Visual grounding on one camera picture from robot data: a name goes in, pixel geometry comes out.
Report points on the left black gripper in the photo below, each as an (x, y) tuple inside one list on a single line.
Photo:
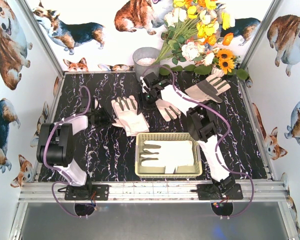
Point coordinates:
[(103, 117)]

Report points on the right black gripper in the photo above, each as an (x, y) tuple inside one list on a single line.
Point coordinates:
[(142, 100)]

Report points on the white glove green fingertips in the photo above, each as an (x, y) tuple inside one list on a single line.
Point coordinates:
[(127, 116)]

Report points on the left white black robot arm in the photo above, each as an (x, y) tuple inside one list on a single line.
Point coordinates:
[(56, 143)]

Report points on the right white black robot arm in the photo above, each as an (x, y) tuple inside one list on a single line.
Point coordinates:
[(201, 125)]

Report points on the beige plastic storage basket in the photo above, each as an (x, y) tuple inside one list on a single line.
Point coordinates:
[(153, 172)]

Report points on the grey metal bucket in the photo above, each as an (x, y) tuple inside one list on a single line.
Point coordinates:
[(143, 58)]

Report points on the grey cuffed glove back right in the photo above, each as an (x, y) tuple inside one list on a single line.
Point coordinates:
[(208, 89)]

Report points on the artificial flower bouquet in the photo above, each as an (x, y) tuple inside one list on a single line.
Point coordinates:
[(195, 31)]

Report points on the small sunflower pot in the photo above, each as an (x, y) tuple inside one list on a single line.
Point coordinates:
[(225, 62)]

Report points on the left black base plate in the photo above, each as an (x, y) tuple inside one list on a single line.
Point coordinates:
[(98, 192)]

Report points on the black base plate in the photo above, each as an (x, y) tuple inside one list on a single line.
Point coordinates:
[(209, 192), (98, 192)]

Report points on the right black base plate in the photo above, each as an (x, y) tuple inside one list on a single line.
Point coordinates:
[(209, 192)]

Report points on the aluminium front frame rail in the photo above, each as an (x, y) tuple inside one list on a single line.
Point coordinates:
[(259, 190)]

